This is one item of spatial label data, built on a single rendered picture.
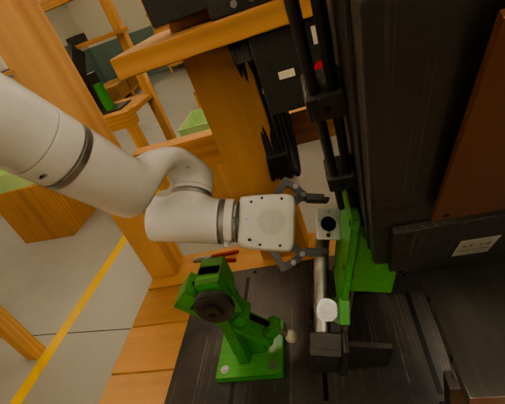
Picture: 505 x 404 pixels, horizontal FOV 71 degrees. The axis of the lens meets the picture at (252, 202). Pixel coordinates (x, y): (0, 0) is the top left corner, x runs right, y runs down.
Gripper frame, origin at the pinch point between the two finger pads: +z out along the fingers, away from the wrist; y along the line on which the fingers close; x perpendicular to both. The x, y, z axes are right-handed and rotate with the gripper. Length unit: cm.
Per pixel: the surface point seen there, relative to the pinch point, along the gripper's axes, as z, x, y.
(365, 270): 6.0, -6.0, -7.6
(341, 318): 2.8, -2.8, -15.5
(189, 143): -32.6, 27.2, 24.3
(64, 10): -616, 782, 671
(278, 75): -8.9, -3.7, 26.9
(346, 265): 2.5, -8.2, -7.0
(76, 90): -58, 13, 32
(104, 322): -121, 180, -51
